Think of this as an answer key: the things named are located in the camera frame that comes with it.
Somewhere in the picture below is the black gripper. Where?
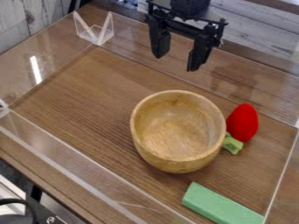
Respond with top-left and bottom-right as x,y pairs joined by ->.
146,0 -> 228,72

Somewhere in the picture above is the red plush strawberry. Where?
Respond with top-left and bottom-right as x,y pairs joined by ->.
222,103 -> 259,155

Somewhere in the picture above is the wooden bowl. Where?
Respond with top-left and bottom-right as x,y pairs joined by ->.
129,90 -> 227,174

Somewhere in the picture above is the green rectangular block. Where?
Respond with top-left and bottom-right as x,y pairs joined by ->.
182,182 -> 264,224

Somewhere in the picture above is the black table clamp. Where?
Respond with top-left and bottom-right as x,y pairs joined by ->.
0,185 -> 68,224

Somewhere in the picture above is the clear acrylic corner bracket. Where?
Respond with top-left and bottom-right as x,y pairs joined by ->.
72,12 -> 115,46

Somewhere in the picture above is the clear acrylic tray wall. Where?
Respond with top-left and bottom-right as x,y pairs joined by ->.
0,7 -> 299,224

